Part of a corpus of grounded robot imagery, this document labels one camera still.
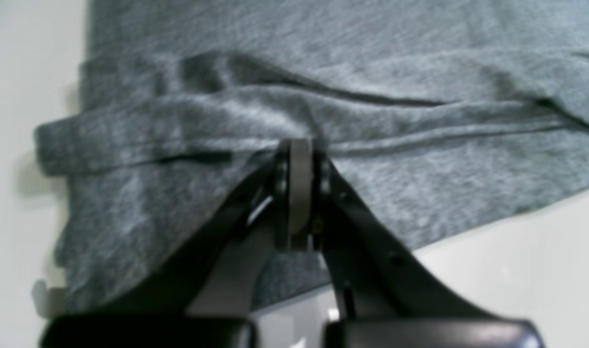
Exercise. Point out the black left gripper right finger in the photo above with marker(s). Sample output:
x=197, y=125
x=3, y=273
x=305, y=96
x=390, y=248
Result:
x=385, y=297

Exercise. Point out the grey long-sleeve T-shirt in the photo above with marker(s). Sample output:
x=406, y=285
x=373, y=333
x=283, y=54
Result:
x=444, y=115

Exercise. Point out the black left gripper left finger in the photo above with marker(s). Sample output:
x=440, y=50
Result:
x=201, y=296

